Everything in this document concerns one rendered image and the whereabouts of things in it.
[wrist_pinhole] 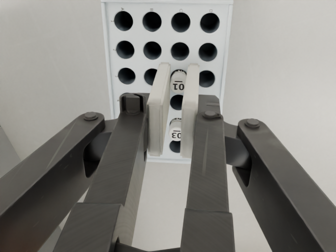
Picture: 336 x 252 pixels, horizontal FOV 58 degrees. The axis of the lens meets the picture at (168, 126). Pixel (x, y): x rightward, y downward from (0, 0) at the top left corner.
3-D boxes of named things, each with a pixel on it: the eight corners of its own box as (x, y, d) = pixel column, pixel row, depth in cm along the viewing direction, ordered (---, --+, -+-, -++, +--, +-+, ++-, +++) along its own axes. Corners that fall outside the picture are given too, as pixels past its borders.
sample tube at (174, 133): (172, 101, 26) (168, 126, 22) (187, 102, 26) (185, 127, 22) (172, 114, 27) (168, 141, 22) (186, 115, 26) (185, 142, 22)
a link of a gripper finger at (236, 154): (195, 137, 13) (267, 141, 13) (197, 93, 17) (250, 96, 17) (193, 166, 14) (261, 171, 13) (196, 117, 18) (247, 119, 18)
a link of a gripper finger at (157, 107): (162, 157, 15) (147, 157, 16) (170, 103, 22) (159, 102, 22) (162, 104, 14) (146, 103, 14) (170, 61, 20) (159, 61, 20)
